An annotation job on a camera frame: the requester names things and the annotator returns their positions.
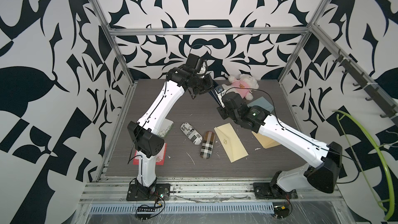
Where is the dark blue envelope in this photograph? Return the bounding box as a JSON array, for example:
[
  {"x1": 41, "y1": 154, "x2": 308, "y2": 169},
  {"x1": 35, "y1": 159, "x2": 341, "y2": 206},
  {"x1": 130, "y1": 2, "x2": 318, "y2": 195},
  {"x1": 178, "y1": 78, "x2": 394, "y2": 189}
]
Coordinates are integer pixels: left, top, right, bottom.
[{"x1": 209, "y1": 88, "x2": 222, "y2": 106}]

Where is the light blue envelope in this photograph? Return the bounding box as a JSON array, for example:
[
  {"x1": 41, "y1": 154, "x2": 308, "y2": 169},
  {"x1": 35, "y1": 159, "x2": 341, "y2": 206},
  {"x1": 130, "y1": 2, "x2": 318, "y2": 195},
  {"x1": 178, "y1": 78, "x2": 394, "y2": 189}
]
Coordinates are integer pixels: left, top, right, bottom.
[{"x1": 247, "y1": 97, "x2": 274, "y2": 112}]

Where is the cream envelope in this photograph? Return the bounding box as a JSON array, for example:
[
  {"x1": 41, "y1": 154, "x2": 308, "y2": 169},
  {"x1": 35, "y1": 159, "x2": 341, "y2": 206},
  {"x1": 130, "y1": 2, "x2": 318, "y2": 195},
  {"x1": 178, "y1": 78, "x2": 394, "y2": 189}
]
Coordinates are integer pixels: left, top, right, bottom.
[{"x1": 214, "y1": 123, "x2": 248, "y2": 163}]

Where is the white letter paper green border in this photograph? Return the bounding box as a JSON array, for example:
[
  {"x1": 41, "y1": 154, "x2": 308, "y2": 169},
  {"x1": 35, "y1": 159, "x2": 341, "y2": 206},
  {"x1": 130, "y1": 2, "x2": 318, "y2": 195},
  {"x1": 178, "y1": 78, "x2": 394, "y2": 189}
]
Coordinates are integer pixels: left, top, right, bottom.
[{"x1": 157, "y1": 119, "x2": 174, "y2": 139}]

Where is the tan envelope gold emblem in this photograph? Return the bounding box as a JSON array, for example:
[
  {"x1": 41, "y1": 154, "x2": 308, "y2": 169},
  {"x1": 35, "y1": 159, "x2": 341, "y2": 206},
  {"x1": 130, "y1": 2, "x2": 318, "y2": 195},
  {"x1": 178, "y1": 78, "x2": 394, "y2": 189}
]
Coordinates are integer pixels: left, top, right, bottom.
[{"x1": 252, "y1": 131, "x2": 280, "y2": 149}]

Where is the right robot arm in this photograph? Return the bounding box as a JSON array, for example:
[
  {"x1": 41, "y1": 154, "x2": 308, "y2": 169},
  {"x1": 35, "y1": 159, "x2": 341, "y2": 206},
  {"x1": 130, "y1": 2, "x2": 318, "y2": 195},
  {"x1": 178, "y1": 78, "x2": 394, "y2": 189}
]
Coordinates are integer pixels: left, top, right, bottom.
[{"x1": 217, "y1": 92, "x2": 343, "y2": 198}]

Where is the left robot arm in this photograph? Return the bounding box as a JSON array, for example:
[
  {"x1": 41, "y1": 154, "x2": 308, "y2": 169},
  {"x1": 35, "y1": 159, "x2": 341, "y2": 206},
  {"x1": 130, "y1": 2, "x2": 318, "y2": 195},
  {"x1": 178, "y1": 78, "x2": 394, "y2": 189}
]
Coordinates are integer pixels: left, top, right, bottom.
[{"x1": 127, "y1": 54, "x2": 214, "y2": 193}]

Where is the white plush bear pink shirt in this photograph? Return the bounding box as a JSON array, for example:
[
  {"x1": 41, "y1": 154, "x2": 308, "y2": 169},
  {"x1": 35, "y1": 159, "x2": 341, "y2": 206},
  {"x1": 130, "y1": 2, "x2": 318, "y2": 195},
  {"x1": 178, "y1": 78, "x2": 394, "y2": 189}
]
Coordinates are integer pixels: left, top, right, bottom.
[{"x1": 227, "y1": 74, "x2": 259, "y2": 101}]

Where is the brown plaid glasses case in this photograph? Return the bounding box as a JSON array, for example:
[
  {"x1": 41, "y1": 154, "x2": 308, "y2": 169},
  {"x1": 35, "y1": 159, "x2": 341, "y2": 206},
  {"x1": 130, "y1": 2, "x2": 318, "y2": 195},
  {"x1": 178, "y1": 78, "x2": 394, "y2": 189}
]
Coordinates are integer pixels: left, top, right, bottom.
[{"x1": 200, "y1": 131, "x2": 216, "y2": 159}]

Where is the white black patterned glasses case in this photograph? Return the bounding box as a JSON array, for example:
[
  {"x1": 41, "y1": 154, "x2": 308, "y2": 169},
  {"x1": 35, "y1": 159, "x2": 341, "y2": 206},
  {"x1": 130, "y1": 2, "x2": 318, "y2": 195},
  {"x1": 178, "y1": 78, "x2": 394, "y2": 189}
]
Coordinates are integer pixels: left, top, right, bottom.
[{"x1": 180, "y1": 122, "x2": 203, "y2": 145}]

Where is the right black connector board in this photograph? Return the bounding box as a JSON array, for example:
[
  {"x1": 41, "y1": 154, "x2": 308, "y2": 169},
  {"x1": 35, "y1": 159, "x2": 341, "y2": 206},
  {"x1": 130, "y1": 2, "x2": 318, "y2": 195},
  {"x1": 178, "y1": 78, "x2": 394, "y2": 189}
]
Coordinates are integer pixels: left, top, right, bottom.
[{"x1": 273, "y1": 205, "x2": 291, "y2": 220}]

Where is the black connector board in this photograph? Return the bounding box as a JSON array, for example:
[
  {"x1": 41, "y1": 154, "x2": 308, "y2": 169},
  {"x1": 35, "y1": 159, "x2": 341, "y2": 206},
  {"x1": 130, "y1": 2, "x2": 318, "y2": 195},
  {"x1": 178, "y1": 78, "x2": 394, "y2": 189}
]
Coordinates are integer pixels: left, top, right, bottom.
[
  {"x1": 273, "y1": 205, "x2": 291, "y2": 220},
  {"x1": 135, "y1": 205, "x2": 163, "y2": 221}
]

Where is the left black connector board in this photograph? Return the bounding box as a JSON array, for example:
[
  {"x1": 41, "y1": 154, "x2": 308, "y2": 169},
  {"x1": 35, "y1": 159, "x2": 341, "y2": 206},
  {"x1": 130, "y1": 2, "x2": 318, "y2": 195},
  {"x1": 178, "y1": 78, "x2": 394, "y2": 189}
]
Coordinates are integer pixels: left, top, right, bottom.
[{"x1": 135, "y1": 205, "x2": 163, "y2": 221}]

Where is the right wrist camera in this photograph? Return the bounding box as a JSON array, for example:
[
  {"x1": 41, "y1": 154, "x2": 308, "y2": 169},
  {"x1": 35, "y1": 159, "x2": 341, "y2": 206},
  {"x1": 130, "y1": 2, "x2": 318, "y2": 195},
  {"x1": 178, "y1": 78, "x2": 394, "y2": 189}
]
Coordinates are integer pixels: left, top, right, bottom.
[{"x1": 215, "y1": 85, "x2": 226, "y2": 97}]

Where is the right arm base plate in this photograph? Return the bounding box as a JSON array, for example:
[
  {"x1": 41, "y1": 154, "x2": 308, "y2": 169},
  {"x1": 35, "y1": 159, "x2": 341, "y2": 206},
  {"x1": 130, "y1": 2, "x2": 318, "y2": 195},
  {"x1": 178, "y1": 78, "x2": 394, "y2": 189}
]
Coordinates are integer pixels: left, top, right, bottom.
[{"x1": 253, "y1": 183, "x2": 298, "y2": 200}]

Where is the black hook rail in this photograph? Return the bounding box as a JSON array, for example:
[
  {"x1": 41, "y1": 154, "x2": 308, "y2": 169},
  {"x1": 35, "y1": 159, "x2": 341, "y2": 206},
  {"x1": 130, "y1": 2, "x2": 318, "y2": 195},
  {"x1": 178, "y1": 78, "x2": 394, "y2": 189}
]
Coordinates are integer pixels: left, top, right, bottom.
[{"x1": 334, "y1": 49, "x2": 398, "y2": 125}]

